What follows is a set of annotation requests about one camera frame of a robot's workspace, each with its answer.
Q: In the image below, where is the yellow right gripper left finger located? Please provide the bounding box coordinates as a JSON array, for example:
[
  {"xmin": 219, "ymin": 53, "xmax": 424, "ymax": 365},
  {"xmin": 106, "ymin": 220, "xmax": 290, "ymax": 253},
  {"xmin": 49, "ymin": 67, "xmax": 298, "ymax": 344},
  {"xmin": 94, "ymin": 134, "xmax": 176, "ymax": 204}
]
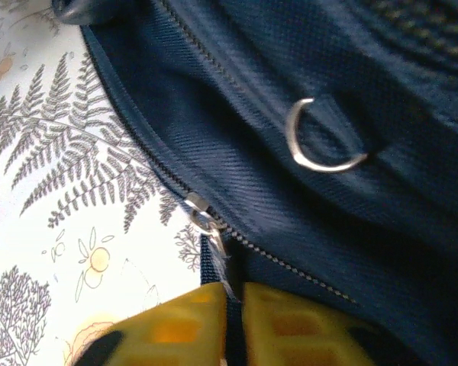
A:
[{"xmin": 63, "ymin": 281, "xmax": 230, "ymax": 366}]

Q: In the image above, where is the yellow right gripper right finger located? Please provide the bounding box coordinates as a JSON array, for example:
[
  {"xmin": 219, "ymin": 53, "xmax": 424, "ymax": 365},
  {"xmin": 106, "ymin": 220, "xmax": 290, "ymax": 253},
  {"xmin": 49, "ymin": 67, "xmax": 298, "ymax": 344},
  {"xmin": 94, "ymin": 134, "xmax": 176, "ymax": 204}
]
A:
[{"xmin": 242, "ymin": 281, "xmax": 419, "ymax": 366}]

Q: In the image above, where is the navy blue backpack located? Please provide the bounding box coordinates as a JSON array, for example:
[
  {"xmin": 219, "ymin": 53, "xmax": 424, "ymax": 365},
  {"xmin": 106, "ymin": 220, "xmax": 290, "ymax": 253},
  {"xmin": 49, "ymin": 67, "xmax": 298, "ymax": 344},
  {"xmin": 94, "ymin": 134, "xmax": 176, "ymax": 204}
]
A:
[{"xmin": 51, "ymin": 0, "xmax": 458, "ymax": 366}]

